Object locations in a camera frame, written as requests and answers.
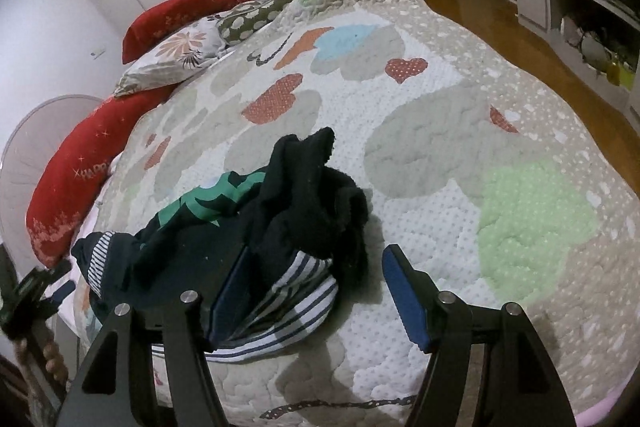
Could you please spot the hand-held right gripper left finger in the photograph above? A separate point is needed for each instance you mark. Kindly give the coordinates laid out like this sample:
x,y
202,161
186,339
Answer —
x,y
231,297

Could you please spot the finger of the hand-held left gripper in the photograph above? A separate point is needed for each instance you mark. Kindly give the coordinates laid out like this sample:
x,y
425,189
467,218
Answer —
x,y
64,293

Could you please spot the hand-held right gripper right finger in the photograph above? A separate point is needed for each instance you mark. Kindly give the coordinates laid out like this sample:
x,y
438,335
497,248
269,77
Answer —
x,y
405,297

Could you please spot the navy white striped garment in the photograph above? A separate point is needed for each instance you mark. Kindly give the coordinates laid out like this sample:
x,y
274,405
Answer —
x,y
295,302

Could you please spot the dark green patterned garment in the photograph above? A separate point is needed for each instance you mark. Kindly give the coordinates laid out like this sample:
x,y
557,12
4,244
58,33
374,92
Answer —
x,y
200,204

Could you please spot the dark clothes pile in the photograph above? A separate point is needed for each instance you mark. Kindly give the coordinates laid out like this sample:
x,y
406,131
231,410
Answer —
x,y
310,192

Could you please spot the person's left hand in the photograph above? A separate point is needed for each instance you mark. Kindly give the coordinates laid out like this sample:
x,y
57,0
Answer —
x,y
52,362

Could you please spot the red long pillow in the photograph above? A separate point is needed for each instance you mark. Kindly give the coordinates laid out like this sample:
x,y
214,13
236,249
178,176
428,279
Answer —
x,y
75,172

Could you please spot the white round fan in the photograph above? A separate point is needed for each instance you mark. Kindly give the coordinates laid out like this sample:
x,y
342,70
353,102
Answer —
x,y
30,142

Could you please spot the heart patterned quilt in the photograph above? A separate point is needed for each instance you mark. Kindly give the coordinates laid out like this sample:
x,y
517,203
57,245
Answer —
x,y
450,147

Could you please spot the floral pillow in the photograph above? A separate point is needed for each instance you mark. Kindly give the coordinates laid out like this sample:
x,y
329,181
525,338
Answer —
x,y
165,57

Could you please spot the olive cloud print blanket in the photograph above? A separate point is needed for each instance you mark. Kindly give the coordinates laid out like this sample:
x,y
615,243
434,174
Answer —
x,y
245,22

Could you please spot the grey round pot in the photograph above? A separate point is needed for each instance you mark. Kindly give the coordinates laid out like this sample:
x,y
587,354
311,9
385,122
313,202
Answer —
x,y
593,53

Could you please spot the yellow bottle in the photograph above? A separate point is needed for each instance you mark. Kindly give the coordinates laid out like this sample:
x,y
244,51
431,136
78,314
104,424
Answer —
x,y
613,69

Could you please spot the yellow green container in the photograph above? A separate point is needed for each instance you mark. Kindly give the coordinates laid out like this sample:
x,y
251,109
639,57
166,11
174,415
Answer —
x,y
628,76

